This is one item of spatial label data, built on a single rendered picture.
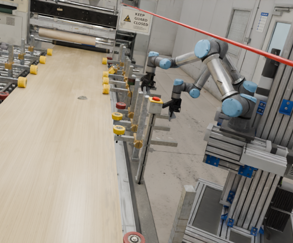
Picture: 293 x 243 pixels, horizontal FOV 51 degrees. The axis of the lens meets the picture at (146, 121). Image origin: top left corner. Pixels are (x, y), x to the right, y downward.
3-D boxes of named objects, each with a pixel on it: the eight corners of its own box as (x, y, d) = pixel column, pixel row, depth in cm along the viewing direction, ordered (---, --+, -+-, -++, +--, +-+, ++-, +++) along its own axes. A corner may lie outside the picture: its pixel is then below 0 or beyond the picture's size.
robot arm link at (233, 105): (253, 110, 189) (215, 36, 201) (241, 113, 178) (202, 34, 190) (237, 118, 197) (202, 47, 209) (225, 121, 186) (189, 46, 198)
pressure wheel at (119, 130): (115, 139, 209) (118, 123, 205) (125, 143, 205) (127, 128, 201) (108, 141, 203) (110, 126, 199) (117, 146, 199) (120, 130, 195)
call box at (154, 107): (158, 111, 171) (161, 98, 168) (160, 115, 164) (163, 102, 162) (146, 110, 169) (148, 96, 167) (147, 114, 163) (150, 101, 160)
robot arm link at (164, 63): (175, 59, 226) (164, 56, 233) (165, 59, 219) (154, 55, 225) (173, 70, 229) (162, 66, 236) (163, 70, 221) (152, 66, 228)
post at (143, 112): (136, 161, 209) (149, 94, 192) (136, 163, 206) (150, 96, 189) (131, 160, 208) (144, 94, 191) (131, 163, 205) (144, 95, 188)
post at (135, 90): (129, 134, 255) (139, 78, 239) (129, 135, 252) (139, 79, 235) (125, 133, 255) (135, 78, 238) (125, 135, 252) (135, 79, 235)
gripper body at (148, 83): (146, 88, 234) (149, 73, 230) (141, 85, 241) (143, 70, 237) (154, 88, 238) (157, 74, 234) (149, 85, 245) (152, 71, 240)
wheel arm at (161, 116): (167, 118, 259) (168, 114, 258) (168, 120, 256) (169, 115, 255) (116, 112, 251) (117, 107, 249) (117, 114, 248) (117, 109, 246)
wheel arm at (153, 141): (175, 146, 213) (177, 140, 212) (176, 148, 210) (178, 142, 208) (113, 139, 205) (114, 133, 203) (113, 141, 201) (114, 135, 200)
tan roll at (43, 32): (129, 50, 467) (130, 42, 462) (130, 52, 456) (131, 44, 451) (32, 34, 439) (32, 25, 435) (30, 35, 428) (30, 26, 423)
